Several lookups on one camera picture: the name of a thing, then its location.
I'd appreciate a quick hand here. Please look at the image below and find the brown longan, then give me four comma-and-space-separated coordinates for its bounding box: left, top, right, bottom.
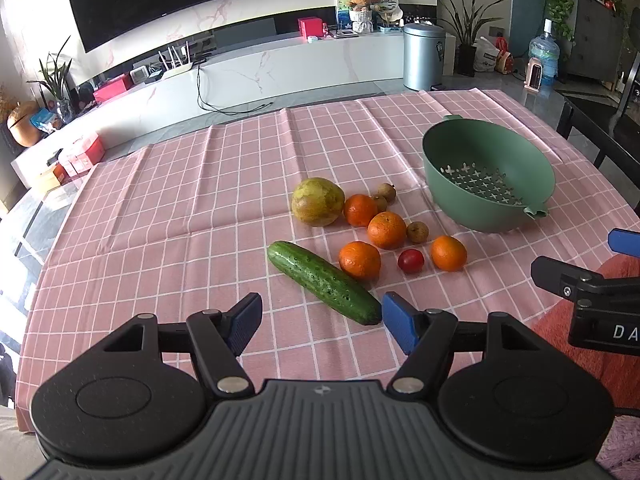
372, 195, 388, 212
406, 221, 430, 244
376, 183, 396, 204

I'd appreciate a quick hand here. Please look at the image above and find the large yellow-green pear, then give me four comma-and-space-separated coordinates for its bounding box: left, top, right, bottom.
291, 178, 345, 228

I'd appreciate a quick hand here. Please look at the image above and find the small red tomato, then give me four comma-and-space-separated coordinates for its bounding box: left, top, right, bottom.
397, 249, 425, 274

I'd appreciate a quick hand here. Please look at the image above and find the right orange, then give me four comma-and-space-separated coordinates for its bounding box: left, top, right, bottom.
431, 235, 468, 272

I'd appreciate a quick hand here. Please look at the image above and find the black dining chair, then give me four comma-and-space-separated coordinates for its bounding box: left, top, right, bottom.
556, 96, 639, 186

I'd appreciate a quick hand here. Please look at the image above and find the front orange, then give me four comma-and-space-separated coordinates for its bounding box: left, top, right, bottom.
338, 240, 382, 282

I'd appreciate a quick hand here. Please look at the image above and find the middle orange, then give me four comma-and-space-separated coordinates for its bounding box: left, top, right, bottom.
367, 211, 407, 250

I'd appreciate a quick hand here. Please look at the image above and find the green cucumber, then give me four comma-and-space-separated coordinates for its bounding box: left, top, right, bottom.
267, 240, 382, 325

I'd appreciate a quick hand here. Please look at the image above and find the green colander bowl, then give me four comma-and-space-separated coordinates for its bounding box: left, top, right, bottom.
422, 115, 555, 233

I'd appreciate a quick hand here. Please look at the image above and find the brown longan behind orange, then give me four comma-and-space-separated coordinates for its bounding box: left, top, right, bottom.
372, 195, 388, 212

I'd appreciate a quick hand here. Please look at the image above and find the orange near pear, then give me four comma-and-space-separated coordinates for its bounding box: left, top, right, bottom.
343, 194, 378, 228

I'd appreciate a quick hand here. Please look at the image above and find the pink checked tablecloth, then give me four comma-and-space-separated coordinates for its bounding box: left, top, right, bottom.
16, 89, 639, 431

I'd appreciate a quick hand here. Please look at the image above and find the dark grey sideboard cabinet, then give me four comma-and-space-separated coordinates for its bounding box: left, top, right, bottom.
561, 0, 624, 82

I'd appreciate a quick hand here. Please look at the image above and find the pink small heater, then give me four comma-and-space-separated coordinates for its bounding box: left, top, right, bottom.
524, 58, 544, 93

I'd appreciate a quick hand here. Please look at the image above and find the blue water bottle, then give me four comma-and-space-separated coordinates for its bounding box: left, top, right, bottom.
528, 18, 560, 86

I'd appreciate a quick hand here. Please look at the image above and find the red white carton box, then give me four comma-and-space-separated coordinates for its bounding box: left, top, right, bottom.
58, 133, 105, 177

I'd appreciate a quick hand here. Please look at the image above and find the white plastic bag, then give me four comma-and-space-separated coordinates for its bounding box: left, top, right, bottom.
473, 37, 500, 73

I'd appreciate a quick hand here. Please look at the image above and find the white tv cabinet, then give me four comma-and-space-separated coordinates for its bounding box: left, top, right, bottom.
10, 29, 458, 189

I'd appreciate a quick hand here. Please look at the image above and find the potted plant black pot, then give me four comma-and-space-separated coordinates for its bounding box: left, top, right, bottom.
437, 0, 508, 77

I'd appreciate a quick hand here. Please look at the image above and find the red flat box left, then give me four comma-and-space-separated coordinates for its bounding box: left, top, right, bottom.
93, 73, 134, 104

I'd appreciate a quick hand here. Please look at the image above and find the silver pedal trash can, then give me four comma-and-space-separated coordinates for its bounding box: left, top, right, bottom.
402, 23, 446, 91

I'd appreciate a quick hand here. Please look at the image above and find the white wifi router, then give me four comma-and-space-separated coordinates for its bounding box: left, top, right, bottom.
157, 44, 194, 79

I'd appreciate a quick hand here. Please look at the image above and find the brown round pot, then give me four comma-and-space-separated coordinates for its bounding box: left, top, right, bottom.
6, 101, 41, 148

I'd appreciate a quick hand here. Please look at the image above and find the left potted plant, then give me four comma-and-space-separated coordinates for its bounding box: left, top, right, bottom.
29, 37, 74, 125

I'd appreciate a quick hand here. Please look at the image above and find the red box on cabinet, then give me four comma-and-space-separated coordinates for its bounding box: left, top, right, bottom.
297, 16, 324, 41

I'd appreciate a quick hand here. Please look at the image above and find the teddy bear toy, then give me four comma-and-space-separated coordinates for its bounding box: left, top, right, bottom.
349, 0, 378, 35

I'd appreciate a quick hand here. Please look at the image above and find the decorative round fan plate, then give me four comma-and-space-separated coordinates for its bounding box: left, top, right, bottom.
371, 0, 402, 24

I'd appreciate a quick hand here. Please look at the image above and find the black power cable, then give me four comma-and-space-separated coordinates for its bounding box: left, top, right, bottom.
195, 62, 276, 114

